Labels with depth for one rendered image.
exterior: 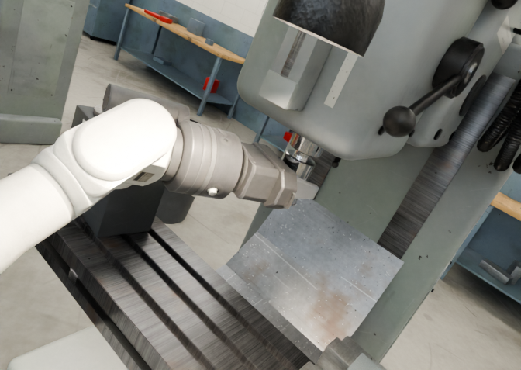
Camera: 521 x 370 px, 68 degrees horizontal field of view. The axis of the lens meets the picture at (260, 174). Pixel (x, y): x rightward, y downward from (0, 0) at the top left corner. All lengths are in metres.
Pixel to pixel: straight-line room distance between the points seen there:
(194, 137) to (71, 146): 0.13
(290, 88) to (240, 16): 5.80
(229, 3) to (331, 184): 5.60
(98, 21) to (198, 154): 7.35
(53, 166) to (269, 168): 0.24
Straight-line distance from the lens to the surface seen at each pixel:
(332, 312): 0.90
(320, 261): 0.93
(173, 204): 2.61
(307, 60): 0.41
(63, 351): 0.74
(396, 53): 0.42
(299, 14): 0.27
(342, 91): 0.43
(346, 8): 0.27
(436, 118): 0.60
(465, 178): 0.86
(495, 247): 4.80
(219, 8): 6.52
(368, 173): 0.90
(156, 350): 0.66
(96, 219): 0.82
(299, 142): 0.52
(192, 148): 0.44
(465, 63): 0.51
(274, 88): 0.42
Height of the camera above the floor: 1.41
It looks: 20 degrees down
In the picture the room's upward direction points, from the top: 24 degrees clockwise
